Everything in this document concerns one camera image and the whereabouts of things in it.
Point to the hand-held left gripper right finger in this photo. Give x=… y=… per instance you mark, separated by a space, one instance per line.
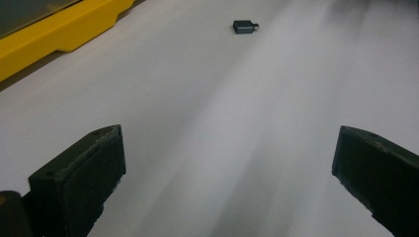
x=378 y=171

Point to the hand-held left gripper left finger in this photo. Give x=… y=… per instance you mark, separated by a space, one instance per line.
x=86 y=177

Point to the small black usb adapter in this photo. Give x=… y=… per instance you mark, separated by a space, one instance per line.
x=244 y=27

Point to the yellow plastic case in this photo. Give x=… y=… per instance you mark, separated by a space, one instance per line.
x=59 y=31

